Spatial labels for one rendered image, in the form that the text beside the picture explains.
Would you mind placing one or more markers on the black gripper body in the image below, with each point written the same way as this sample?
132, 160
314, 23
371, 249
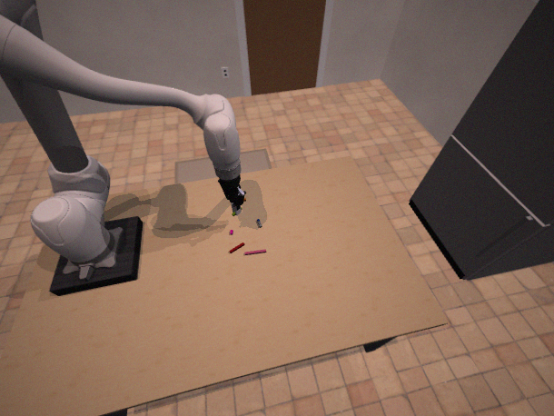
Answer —
234, 183

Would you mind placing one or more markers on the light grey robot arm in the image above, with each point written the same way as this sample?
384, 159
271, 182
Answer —
72, 222

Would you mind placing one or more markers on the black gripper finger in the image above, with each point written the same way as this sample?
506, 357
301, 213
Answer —
227, 195
237, 199

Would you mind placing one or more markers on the dark red rod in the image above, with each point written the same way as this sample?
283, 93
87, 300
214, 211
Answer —
236, 248

